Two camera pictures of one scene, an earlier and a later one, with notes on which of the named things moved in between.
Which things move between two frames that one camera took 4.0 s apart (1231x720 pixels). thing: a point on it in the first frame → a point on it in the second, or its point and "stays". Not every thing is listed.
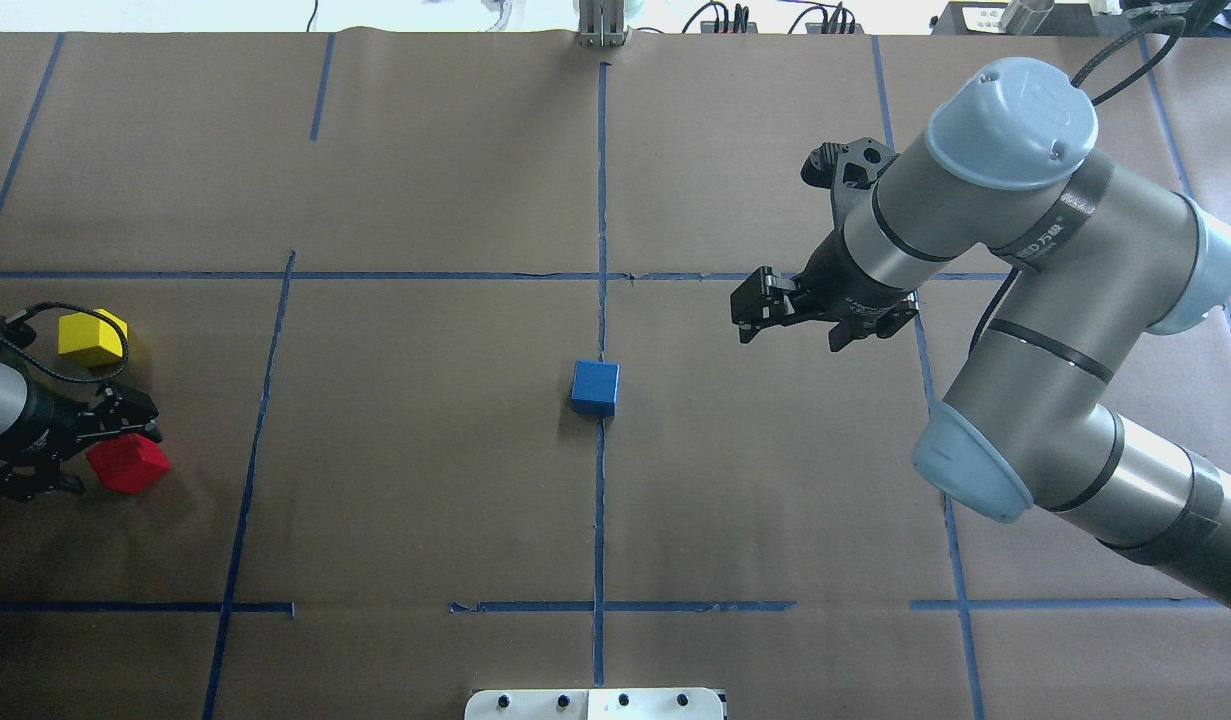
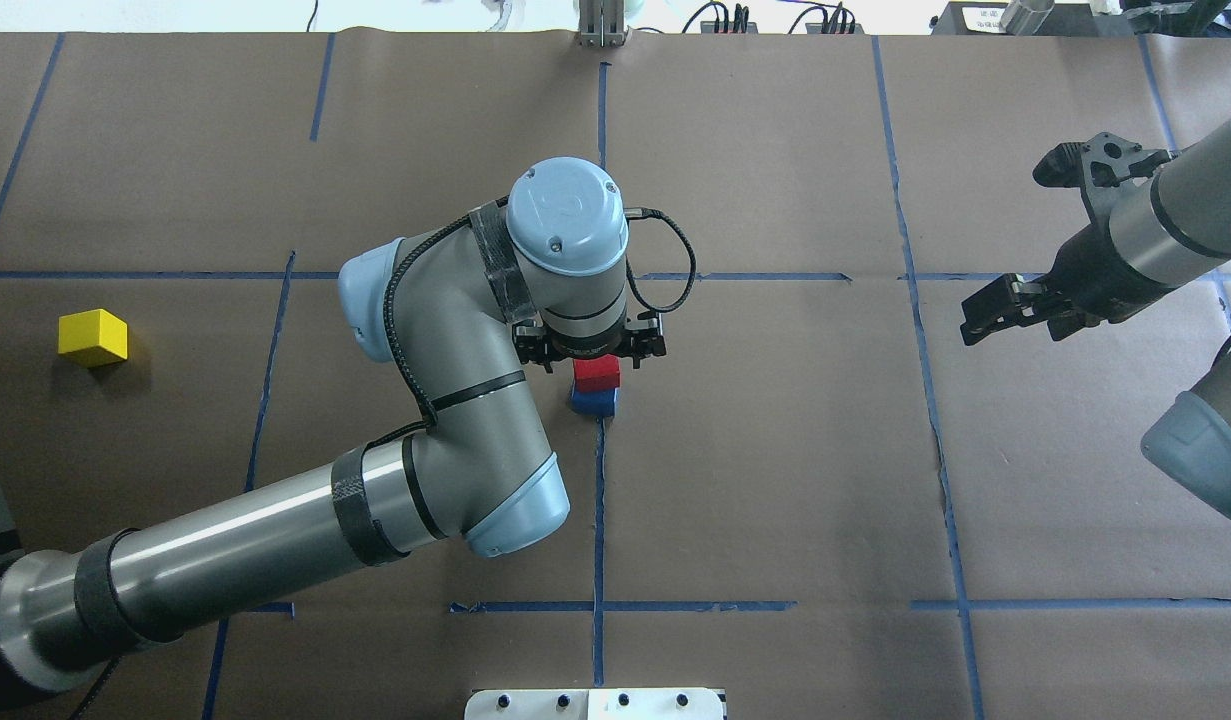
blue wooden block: [594, 387] stays
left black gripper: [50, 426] → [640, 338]
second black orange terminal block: [833, 28] stays
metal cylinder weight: [1024, 17] stays
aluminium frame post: [602, 24] stays
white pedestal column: [595, 704] stays
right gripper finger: [763, 300] → [1008, 301]
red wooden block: [129, 462] → [596, 373]
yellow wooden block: [90, 338] stays
